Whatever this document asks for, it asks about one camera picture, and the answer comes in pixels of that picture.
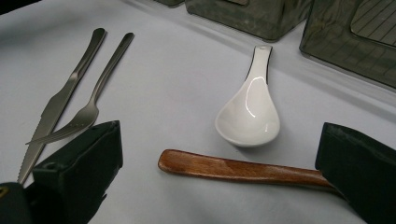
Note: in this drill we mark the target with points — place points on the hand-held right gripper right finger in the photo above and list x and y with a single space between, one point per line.
364 171

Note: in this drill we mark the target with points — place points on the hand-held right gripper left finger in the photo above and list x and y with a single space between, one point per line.
84 168

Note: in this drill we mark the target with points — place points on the white ceramic spoon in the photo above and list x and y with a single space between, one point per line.
249 121

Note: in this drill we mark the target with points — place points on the grey bin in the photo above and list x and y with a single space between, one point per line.
249 18
342 46

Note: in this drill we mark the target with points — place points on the brown wooden spoon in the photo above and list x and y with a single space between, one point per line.
233 169

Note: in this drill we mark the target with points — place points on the steel fork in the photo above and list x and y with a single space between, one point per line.
87 115

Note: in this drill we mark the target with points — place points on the steel table knife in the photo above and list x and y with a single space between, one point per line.
59 102

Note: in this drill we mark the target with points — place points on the white table mat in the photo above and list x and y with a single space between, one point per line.
171 93

